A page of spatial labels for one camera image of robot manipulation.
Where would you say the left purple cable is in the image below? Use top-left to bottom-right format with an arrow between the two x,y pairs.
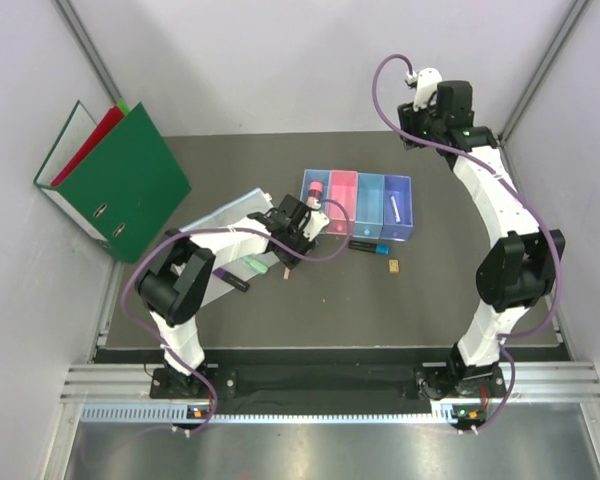
122,198 -> 354,436

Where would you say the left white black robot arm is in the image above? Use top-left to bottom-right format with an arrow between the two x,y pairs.
135,195 -> 329,398

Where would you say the green lever arch binder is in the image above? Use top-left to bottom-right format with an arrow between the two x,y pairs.
33,102 -> 191,263

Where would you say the purple cable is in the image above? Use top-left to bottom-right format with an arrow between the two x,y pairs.
122,198 -> 354,436
370,54 -> 566,435

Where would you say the purple drawer bin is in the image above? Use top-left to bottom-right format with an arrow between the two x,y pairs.
380,175 -> 414,241

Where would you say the purple capped black highlighter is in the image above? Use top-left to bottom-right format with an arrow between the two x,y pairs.
213,268 -> 250,292

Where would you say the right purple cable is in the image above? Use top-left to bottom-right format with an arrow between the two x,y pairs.
370,54 -> 566,435

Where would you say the blue capped black highlighter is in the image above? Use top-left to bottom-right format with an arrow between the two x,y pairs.
348,240 -> 390,255

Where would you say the clear mesh zipper pouch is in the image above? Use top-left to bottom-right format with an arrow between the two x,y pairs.
180,188 -> 278,307

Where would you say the pink drawer bin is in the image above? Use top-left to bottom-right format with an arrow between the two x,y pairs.
326,170 -> 358,235

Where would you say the left aluminium corner post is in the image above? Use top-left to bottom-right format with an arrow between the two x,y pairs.
51,0 -> 123,104

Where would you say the green highlighter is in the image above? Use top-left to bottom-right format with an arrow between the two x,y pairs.
242,256 -> 269,275

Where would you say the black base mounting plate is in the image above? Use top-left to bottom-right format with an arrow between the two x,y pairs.
149,362 -> 509,401

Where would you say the pink capped crayon tube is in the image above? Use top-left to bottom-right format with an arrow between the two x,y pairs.
307,181 -> 324,209

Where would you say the slotted grey cable duct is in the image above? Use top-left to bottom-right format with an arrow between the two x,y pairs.
79,402 -> 458,425

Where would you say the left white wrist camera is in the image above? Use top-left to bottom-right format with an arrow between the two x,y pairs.
302,210 -> 330,240

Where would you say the red folder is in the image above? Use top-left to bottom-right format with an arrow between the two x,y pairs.
51,105 -> 127,187

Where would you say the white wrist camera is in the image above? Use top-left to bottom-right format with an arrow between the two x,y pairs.
302,210 -> 330,240
405,68 -> 442,111

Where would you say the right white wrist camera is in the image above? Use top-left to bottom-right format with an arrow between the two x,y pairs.
405,68 -> 442,111

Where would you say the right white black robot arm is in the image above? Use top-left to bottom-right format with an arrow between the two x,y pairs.
398,72 -> 565,400

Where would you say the white blue whiteboard marker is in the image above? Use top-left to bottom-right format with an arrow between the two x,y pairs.
389,195 -> 401,224

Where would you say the right aluminium corner post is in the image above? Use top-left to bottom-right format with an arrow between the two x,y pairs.
499,0 -> 592,146

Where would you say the light blue drawer bin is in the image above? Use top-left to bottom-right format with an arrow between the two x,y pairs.
300,169 -> 331,212
353,173 -> 384,239

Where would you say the aluminium corner post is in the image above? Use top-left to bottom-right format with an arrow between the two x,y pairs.
499,0 -> 592,146
51,0 -> 123,104

